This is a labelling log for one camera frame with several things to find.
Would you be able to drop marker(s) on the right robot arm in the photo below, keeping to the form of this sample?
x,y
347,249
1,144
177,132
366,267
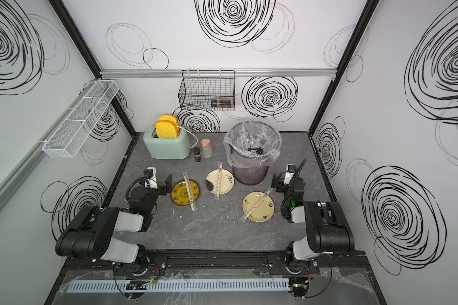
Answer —
x,y
326,228

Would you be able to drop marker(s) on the chopsticks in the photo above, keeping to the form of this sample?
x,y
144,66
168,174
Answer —
x,y
188,185
256,205
218,185

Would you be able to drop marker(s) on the mint green toaster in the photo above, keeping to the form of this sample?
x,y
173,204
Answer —
x,y
167,149

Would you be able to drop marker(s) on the white mesh wall shelf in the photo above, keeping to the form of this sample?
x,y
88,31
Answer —
x,y
79,123

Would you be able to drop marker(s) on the white slotted cable duct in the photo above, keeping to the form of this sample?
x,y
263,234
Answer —
x,y
180,285

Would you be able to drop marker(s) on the black wire wall basket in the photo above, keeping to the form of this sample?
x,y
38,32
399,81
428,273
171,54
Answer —
x,y
207,89

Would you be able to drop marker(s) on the cream plate with black patch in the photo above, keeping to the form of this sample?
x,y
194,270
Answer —
x,y
227,181

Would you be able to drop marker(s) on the yellow toast slice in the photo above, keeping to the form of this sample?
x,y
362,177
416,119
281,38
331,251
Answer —
x,y
170,118
166,130

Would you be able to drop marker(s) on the front yellow toast slice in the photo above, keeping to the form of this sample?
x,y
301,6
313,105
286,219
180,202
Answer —
x,y
166,130

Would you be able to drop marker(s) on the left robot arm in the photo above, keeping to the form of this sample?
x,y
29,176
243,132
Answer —
x,y
90,234

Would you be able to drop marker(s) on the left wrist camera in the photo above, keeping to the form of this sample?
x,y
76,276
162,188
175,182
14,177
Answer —
x,y
150,178

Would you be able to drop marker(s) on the cream plate with red marks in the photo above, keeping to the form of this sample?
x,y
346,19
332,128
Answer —
x,y
258,207

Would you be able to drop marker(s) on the pink lid glass jar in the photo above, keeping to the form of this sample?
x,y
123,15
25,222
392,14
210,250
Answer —
x,y
207,151

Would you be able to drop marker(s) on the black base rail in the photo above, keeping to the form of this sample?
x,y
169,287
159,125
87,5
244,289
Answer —
x,y
273,262

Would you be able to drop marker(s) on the yellow patterned plate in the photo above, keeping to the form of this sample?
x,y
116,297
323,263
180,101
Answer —
x,y
179,194

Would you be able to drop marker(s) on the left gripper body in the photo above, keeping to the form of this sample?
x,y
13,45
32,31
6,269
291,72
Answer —
x,y
162,192

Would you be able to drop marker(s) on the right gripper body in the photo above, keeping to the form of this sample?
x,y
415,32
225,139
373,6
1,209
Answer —
x,y
281,187

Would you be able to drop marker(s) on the rear yellow toast slice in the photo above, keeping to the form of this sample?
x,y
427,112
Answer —
x,y
170,118

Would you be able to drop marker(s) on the black mesh trash bin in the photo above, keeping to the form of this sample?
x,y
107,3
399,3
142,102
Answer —
x,y
250,167

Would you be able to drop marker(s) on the black lid spice jar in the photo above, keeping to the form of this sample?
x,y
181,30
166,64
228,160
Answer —
x,y
197,154

